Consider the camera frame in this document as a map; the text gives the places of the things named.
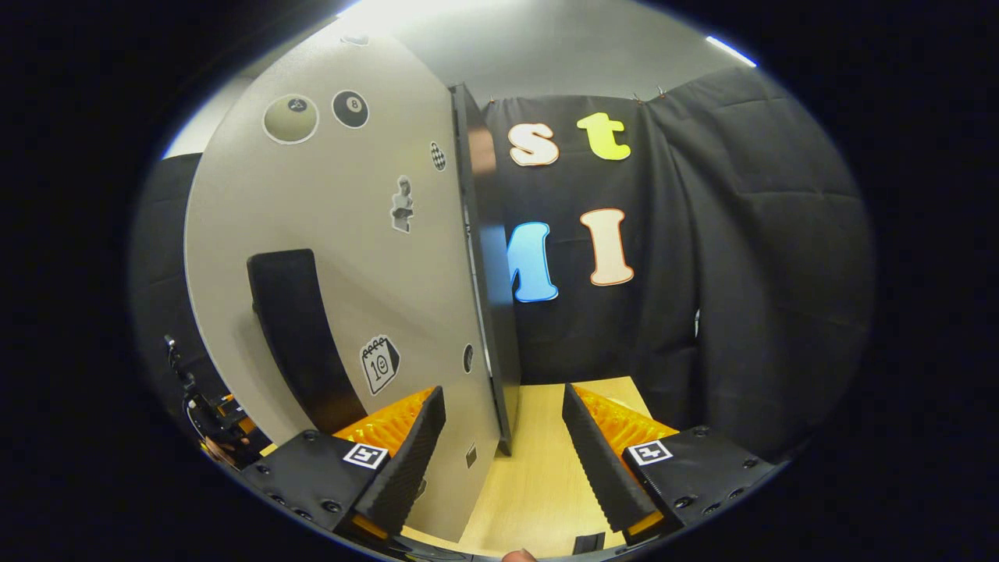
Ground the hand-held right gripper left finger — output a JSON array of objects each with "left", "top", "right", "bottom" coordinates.
[{"left": 238, "top": 385, "right": 447, "bottom": 543}]

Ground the black cabinet door handle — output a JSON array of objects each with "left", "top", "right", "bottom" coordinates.
[{"left": 247, "top": 248, "right": 368, "bottom": 434}]

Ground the narrow ceiling light panel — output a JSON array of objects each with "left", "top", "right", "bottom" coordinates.
[{"left": 705, "top": 34, "right": 758, "bottom": 69}]

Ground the black backdrop cloth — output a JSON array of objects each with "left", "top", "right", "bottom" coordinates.
[{"left": 129, "top": 66, "right": 875, "bottom": 461}]

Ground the white cabinet door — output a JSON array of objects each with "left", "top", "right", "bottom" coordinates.
[{"left": 183, "top": 31, "right": 504, "bottom": 543}]

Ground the wide ceiling light panel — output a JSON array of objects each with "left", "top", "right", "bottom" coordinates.
[{"left": 336, "top": 0, "right": 469, "bottom": 32}]

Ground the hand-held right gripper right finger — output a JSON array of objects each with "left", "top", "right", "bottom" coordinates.
[{"left": 562, "top": 382, "right": 781, "bottom": 539}]

